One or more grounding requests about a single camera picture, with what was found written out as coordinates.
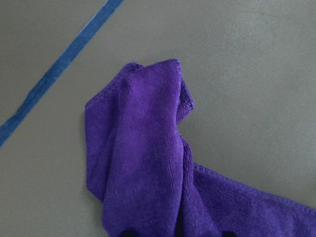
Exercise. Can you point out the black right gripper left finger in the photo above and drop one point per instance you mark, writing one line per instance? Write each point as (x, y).
(128, 233)

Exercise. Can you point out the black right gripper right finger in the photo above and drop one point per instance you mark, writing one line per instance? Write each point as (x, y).
(228, 234)

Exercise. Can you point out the purple microfiber cloth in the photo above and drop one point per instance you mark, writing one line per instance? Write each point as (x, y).
(142, 170)

